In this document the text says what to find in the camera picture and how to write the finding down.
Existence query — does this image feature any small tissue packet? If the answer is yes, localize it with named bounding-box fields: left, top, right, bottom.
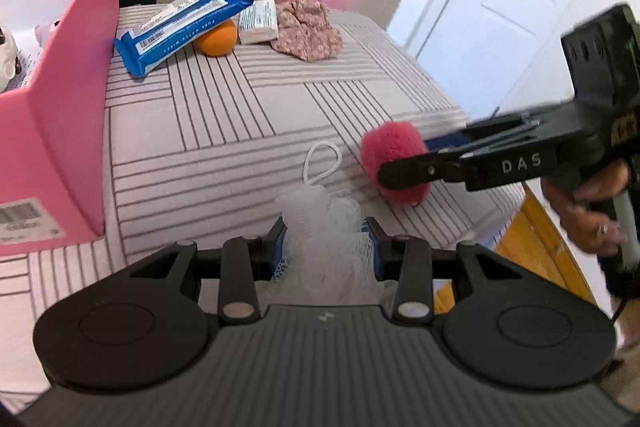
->
left=237, top=0, right=280, bottom=45

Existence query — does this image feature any pink fluffy pompom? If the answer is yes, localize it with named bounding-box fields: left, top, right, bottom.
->
left=361, top=122, right=431, bottom=206

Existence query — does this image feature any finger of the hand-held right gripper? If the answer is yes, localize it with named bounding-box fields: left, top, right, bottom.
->
left=377, top=141, right=557, bottom=192
left=425, top=111, right=543, bottom=154

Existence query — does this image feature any striped tablecloth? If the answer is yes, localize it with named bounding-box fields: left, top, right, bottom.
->
left=0, top=4, right=526, bottom=400

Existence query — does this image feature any white cat plush toy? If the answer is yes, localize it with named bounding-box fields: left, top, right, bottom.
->
left=0, top=27, right=23, bottom=94

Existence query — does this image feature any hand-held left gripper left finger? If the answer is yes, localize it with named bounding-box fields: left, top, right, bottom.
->
left=107, top=217, right=287, bottom=325

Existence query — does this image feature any person's right hand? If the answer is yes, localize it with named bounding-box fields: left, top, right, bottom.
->
left=542, top=159, right=640, bottom=299

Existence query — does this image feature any white door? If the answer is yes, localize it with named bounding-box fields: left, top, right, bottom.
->
left=387, top=0, right=640, bottom=122

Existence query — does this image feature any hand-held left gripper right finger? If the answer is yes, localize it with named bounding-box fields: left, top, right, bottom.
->
left=367, top=218, right=538, bottom=325

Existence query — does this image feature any floral scrunchie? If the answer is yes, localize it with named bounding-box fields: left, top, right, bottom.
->
left=271, top=0, right=343, bottom=60

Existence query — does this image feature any blue wet wipes packet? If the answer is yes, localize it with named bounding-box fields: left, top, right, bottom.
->
left=115, top=0, right=255, bottom=78

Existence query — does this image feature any printed paper sheet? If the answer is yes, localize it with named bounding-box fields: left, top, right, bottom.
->
left=15, top=52, right=41, bottom=84

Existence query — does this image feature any white mesh bath sponge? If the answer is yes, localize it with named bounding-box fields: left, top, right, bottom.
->
left=270, top=142, right=386, bottom=305

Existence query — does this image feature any orange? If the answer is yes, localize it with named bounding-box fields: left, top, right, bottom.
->
left=194, top=19, right=238, bottom=58

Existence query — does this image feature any pink storage box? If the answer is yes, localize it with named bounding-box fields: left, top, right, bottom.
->
left=0, top=0, right=124, bottom=258

